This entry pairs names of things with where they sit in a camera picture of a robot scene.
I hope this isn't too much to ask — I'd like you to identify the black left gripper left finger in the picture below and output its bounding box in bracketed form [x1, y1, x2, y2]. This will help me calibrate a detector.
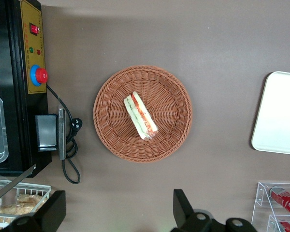
[4, 190, 66, 232]

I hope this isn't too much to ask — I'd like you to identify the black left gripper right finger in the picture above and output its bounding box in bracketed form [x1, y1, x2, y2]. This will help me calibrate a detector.
[171, 189, 257, 232]

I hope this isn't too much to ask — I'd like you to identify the sandwich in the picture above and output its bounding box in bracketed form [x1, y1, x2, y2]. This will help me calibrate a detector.
[123, 91, 159, 142]

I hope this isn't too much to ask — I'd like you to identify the brown round wicker basket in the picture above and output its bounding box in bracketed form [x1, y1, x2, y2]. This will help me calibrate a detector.
[93, 65, 193, 163]

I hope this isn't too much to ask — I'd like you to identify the cream plastic tray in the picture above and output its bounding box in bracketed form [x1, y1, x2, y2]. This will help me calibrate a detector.
[251, 71, 290, 156]

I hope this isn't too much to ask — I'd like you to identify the bagged fried snack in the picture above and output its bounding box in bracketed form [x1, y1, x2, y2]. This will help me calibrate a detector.
[15, 194, 48, 205]
[0, 203, 41, 216]

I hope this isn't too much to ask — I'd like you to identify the flat metal bar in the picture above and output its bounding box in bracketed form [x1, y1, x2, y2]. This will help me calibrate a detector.
[0, 163, 37, 206]

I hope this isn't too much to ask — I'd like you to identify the clear acrylic bottle rack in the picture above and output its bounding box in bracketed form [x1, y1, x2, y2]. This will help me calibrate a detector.
[251, 181, 290, 232]

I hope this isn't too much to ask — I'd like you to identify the red cola bottle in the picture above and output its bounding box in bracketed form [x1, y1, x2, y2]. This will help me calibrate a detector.
[269, 187, 290, 220]
[277, 219, 290, 232]

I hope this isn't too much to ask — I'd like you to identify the black machine with yellow panel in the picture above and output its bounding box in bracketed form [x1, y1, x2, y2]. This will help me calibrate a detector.
[0, 0, 67, 178]

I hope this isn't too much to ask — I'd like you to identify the red emergency stop button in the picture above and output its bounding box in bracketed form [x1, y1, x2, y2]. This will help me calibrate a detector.
[30, 64, 49, 87]

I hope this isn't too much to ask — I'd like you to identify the white wire basket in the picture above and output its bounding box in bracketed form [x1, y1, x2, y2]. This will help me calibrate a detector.
[0, 180, 52, 232]

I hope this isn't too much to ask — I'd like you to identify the black power cable with plug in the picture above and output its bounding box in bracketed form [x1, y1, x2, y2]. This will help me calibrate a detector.
[46, 83, 83, 185]

